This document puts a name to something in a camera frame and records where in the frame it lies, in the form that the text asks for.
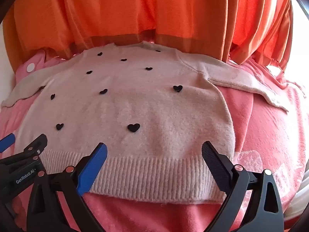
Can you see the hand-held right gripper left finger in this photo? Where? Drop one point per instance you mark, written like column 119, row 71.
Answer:
column 93, row 168

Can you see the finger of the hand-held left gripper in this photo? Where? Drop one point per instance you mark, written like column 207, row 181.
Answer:
column 6, row 142
column 33, row 147

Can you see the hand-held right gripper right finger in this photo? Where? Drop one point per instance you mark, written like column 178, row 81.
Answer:
column 216, row 166

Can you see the pink blanket with white print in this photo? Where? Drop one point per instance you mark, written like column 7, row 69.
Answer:
column 260, row 135

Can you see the pink pillow with white dots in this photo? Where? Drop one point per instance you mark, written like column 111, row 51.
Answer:
column 27, row 65

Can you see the white ribbed cloth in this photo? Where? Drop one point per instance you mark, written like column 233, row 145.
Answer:
column 298, row 198

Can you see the orange curtain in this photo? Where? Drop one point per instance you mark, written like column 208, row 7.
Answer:
column 149, row 14

